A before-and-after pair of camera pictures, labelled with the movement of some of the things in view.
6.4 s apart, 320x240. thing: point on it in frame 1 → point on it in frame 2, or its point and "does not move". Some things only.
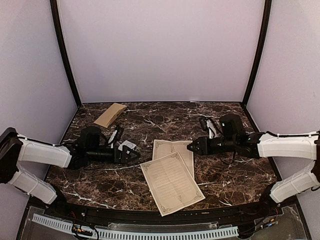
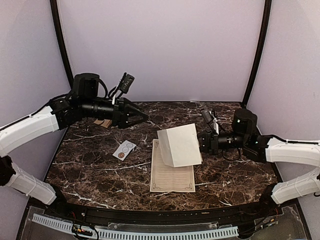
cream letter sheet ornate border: [170, 183] → [179, 146]
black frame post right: [267, 5] does not move
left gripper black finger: [130, 160] → [127, 125]
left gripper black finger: [131, 152] → [133, 108]
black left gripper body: [116, 159] → [117, 117]
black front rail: [147, 215] does not move
